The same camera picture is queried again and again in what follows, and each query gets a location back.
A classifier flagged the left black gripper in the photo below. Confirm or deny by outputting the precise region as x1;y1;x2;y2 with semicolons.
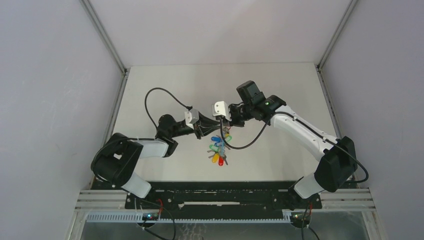
169;111;221;140

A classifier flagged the blue keyring with keys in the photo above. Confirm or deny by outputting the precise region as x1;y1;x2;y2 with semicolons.
207;126;232;167

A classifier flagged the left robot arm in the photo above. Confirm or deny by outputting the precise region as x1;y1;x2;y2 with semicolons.
90;111;220;209

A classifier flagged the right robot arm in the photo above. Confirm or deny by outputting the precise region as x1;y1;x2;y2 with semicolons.
229;80;369;208

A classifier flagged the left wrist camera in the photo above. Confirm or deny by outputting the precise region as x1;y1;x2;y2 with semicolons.
184;108;200;130

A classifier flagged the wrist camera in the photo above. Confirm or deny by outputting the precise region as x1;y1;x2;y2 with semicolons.
212;101;231;121
184;108;200;130

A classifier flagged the left camera cable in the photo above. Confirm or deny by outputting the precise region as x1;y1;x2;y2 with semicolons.
144;87;194;130

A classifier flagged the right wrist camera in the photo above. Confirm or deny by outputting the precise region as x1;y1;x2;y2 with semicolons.
212;101;231;121

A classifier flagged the black mounting base rail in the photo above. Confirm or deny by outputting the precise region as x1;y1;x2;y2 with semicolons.
123;181;325;219

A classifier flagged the white slotted cable duct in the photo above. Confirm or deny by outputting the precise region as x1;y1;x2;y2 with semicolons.
85;211;292;224

